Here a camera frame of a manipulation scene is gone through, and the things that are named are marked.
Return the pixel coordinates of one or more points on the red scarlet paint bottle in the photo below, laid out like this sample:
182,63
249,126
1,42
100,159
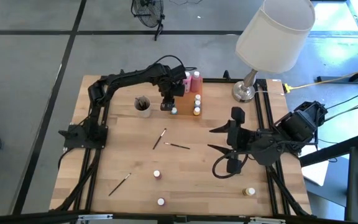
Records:
157,174

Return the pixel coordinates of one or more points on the silver table lamp white shade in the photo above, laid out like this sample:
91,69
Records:
275,40

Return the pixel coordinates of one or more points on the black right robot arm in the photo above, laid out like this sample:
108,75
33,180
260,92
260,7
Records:
300,124

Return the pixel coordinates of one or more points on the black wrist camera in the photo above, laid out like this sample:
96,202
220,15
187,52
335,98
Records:
250,140
179,73

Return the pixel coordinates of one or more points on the white paper sheet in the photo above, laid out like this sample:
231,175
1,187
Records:
315,172

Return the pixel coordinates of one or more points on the black desk leg stand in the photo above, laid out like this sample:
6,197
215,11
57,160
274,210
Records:
334,79

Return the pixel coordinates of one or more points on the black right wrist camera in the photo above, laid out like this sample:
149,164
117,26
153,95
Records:
250,140

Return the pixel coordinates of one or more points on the thin black paint brush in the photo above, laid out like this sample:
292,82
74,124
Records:
145,105
176,145
140,103
120,184

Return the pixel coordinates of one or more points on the green black striped paint bottle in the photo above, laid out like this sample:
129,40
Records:
174,110

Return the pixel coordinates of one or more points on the coral pink paint bottle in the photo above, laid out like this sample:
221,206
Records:
196,83

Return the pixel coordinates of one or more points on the wide black paint brush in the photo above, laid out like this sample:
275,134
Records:
138,101

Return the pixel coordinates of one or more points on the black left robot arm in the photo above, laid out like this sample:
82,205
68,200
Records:
129,77

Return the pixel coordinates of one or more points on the tall pink labelled paint bottle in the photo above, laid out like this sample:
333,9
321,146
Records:
187,82

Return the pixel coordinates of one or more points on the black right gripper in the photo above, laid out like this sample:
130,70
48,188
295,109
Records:
236,140

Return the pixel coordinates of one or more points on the black floor fan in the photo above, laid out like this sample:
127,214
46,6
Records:
149,12

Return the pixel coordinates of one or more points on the orange plastic bin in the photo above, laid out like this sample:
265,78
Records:
186,105

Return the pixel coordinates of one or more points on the black marker pen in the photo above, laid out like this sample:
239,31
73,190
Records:
159,139

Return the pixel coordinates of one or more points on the black aluminium frame post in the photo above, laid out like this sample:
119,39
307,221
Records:
216,80

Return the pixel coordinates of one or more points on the black desk leg bar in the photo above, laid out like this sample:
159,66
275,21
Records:
331,151

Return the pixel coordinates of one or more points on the magenta black striped paint bottle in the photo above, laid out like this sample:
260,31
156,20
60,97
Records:
161,201

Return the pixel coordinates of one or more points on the black paint brush long ferrule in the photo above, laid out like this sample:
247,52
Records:
143,102

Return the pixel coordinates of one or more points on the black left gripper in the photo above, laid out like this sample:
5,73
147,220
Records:
169,93

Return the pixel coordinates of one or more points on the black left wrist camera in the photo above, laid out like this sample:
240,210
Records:
179,73

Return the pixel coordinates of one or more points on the white cup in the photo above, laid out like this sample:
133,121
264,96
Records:
145,112

